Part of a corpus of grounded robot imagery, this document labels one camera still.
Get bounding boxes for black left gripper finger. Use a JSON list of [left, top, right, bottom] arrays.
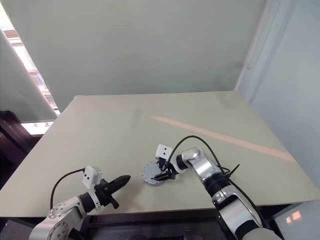
[[110, 177, 131, 193], [106, 174, 132, 188]]

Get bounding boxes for grey round rotor disc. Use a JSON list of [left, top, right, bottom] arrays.
[[140, 161, 164, 181]]

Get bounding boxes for black table frame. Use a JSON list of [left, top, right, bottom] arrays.
[[0, 202, 299, 240]]

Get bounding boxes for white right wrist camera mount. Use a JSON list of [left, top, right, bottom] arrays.
[[155, 144, 174, 161]]

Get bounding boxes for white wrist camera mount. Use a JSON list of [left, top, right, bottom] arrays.
[[155, 144, 174, 161], [82, 165, 104, 190]]

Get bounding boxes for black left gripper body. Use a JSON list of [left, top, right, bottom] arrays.
[[94, 183, 120, 210]]

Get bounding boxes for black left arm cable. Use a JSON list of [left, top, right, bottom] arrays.
[[49, 168, 85, 210]]

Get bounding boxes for black cable tie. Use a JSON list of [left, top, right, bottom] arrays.
[[223, 163, 241, 180]]

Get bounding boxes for grey box with red display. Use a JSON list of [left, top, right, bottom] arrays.
[[271, 201, 320, 240]]

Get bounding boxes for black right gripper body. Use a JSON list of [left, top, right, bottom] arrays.
[[161, 159, 176, 181]]

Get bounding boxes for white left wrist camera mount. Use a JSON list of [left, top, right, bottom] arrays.
[[82, 165, 104, 190]]

